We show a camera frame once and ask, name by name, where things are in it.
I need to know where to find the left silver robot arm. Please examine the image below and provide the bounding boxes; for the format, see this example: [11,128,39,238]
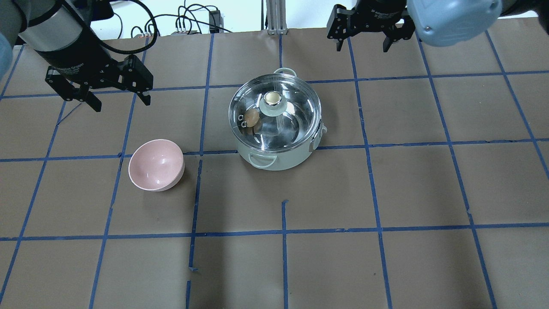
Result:
[0,0,158,112]

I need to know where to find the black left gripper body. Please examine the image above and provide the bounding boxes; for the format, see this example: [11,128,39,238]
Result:
[34,26,128,99]

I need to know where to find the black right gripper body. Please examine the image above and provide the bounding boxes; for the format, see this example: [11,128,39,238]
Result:
[328,0,413,34]

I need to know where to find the aluminium frame post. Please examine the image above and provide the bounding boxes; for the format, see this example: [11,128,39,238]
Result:
[262,0,288,35]

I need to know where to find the brown egg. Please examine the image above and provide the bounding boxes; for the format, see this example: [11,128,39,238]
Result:
[243,108,259,127]

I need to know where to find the glass pot lid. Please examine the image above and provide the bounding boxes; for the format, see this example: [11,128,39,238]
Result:
[228,73,323,153]

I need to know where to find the pink bowl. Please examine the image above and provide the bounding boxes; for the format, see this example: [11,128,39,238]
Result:
[128,139,186,192]

